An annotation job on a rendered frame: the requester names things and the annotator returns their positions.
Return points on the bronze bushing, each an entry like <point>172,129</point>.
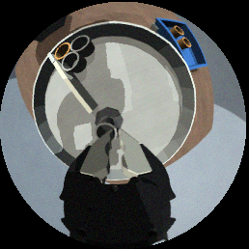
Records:
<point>176,33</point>
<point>184,43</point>
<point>62,51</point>

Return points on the blue crate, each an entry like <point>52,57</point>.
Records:
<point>194,54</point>

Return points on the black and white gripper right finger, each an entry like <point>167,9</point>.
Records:
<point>138,161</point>

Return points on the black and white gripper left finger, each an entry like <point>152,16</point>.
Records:
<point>92,162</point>

